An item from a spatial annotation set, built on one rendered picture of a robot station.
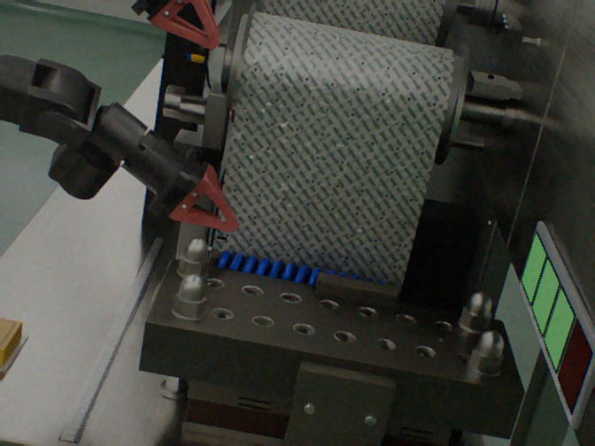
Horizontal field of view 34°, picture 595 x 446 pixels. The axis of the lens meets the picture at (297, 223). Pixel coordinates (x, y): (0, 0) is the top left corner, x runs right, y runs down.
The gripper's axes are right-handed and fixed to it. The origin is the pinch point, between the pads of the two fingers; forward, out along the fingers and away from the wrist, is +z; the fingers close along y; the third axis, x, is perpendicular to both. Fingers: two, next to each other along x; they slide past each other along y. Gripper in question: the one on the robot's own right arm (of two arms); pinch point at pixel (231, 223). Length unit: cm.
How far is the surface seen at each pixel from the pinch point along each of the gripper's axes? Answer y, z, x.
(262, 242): 0.2, 4.4, 0.6
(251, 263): 3.2, 4.5, -1.1
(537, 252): 23.6, 19.3, 26.0
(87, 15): -555, -76, -163
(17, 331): 8.7, -11.8, -23.9
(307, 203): 0.3, 5.1, 8.2
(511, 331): -204, 136, -45
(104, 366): 9.4, -1.4, -20.5
